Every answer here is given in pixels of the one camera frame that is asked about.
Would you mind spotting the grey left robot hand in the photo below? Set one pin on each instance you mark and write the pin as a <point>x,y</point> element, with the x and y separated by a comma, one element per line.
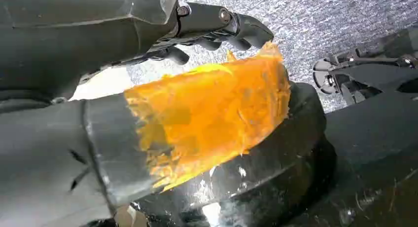
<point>49,147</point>

